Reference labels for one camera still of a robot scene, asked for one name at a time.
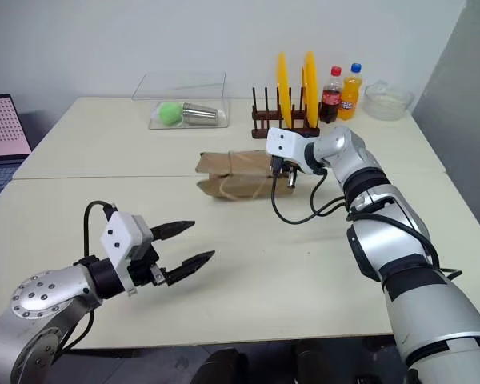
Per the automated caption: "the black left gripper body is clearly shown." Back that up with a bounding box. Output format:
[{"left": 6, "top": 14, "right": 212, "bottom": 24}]
[{"left": 127, "top": 243, "right": 170, "bottom": 289}]

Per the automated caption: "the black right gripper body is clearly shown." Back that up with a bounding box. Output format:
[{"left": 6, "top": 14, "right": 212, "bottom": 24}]
[{"left": 281, "top": 158, "right": 305, "bottom": 189}]

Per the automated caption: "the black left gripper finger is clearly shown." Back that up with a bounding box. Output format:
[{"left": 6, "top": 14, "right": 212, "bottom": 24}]
[
  {"left": 165, "top": 250, "right": 217, "bottom": 287},
  {"left": 149, "top": 219, "right": 196, "bottom": 242}
]

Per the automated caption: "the brown paper bag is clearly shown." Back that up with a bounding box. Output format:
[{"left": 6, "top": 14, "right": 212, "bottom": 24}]
[{"left": 194, "top": 148, "right": 302, "bottom": 201}]

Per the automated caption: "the dark wooden dish rack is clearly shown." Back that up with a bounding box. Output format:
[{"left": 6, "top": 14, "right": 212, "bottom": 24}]
[{"left": 250, "top": 86, "right": 322, "bottom": 139}]

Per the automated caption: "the cola bottle red cap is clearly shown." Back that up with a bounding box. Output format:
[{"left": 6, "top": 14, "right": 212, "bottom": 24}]
[{"left": 320, "top": 66, "right": 343, "bottom": 125}]

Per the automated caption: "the yellow plate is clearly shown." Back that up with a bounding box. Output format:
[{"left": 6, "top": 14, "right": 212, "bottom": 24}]
[
  {"left": 277, "top": 51, "right": 294, "bottom": 130},
  {"left": 301, "top": 50, "right": 322, "bottom": 129}
]

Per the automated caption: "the orange soda bottle blue cap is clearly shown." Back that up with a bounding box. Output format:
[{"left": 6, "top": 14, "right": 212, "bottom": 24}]
[{"left": 338, "top": 62, "right": 364, "bottom": 122}]

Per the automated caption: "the dark rounded shape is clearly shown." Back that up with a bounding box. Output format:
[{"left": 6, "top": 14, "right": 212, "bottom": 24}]
[{"left": 201, "top": 346, "right": 250, "bottom": 384}]

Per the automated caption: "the steel cup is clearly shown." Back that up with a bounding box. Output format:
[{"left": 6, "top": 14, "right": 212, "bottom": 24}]
[{"left": 181, "top": 102, "right": 220, "bottom": 127}]

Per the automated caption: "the green ball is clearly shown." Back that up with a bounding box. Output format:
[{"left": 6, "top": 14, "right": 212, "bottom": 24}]
[{"left": 158, "top": 102, "right": 183, "bottom": 127}]

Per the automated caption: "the clear glass bowl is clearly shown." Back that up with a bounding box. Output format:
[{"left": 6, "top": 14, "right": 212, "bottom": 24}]
[{"left": 362, "top": 78, "right": 415, "bottom": 122}]

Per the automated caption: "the clear plastic box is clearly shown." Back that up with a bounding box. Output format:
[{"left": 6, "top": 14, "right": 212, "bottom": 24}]
[{"left": 131, "top": 71, "right": 231, "bottom": 130}]

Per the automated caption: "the grey partition panel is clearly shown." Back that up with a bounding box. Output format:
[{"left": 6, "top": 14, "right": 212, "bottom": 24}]
[{"left": 410, "top": 0, "right": 480, "bottom": 327}]

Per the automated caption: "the laptop with pink screen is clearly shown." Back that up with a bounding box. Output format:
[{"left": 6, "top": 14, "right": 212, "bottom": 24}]
[{"left": 0, "top": 94, "right": 34, "bottom": 189}]

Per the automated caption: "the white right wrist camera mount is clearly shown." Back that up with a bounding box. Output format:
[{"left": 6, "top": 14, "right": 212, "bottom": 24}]
[{"left": 265, "top": 127, "right": 314, "bottom": 166}]

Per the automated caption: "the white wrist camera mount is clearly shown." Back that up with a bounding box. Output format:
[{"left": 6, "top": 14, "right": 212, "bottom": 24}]
[
  {"left": 265, "top": 127, "right": 314, "bottom": 166},
  {"left": 99, "top": 211, "right": 154, "bottom": 298}
]

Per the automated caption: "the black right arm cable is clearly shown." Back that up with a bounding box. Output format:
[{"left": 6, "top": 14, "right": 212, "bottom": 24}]
[{"left": 270, "top": 157, "right": 463, "bottom": 282}]

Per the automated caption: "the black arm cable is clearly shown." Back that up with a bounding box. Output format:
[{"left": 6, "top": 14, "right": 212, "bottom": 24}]
[
  {"left": 270, "top": 157, "right": 463, "bottom": 282},
  {"left": 59, "top": 199, "right": 118, "bottom": 355}
]

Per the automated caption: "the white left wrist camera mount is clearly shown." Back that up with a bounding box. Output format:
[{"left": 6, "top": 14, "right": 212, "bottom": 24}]
[{"left": 99, "top": 211, "right": 154, "bottom": 298}]

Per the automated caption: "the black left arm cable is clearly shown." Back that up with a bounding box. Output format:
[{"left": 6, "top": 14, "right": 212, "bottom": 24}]
[{"left": 59, "top": 199, "right": 118, "bottom": 355}]

